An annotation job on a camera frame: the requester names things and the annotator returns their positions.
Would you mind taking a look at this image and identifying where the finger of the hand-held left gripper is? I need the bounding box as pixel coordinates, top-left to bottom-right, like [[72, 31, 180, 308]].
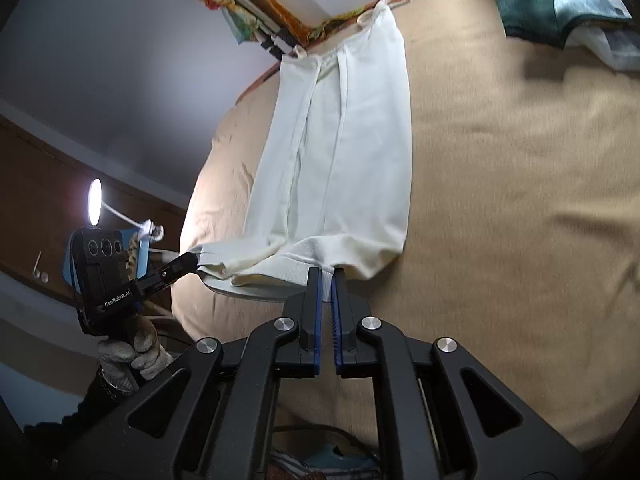
[[145, 252, 200, 294]]

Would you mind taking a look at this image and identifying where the tan blanket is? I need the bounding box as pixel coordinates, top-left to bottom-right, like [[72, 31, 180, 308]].
[[171, 0, 640, 455]]

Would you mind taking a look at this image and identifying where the person's patterned clothing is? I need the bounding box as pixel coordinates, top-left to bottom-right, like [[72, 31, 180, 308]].
[[270, 425, 384, 480]]

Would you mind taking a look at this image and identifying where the white tank top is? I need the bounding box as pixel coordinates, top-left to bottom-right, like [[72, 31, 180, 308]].
[[192, 0, 414, 304]]

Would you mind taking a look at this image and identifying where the round white lamp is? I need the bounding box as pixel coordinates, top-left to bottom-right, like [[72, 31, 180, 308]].
[[86, 177, 166, 242]]

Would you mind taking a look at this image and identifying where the orange patterned cloth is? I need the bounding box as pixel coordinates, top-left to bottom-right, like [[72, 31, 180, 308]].
[[182, 0, 382, 47]]

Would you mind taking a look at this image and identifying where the brown wooden cabinet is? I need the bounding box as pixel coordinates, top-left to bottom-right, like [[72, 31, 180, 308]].
[[0, 114, 189, 307]]

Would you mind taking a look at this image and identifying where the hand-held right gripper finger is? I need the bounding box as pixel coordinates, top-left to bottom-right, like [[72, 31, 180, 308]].
[[55, 266, 322, 480], [332, 269, 607, 480]]

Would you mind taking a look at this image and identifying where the dark green cloth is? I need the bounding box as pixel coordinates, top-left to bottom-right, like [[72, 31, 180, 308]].
[[481, 0, 582, 51]]

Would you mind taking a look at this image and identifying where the person's left forearm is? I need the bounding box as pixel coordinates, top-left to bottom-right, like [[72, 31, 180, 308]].
[[62, 367, 143, 443]]

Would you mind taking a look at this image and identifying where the person's left hand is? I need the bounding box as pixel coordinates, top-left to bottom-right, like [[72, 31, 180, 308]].
[[96, 314, 174, 392]]

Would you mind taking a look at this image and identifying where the white grey cloth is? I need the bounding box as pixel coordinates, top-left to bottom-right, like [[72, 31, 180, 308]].
[[554, 0, 634, 72]]

